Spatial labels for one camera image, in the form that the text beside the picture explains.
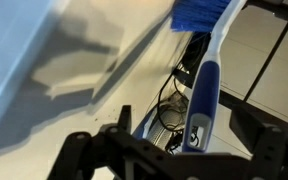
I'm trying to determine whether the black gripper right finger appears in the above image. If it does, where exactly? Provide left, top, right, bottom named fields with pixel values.
left=229, top=107, right=288, bottom=180

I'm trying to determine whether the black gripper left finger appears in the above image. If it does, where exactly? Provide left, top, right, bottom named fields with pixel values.
left=47, top=105, right=198, bottom=180

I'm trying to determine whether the blue white bristle brush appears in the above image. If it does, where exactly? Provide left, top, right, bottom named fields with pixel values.
left=170, top=0, right=248, bottom=154

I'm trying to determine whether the black bag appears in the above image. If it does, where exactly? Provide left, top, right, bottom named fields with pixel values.
left=180, top=31, right=213, bottom=88

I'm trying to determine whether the black cable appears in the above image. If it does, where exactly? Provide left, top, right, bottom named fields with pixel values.
left=157, top=66, right=200, bottom=155

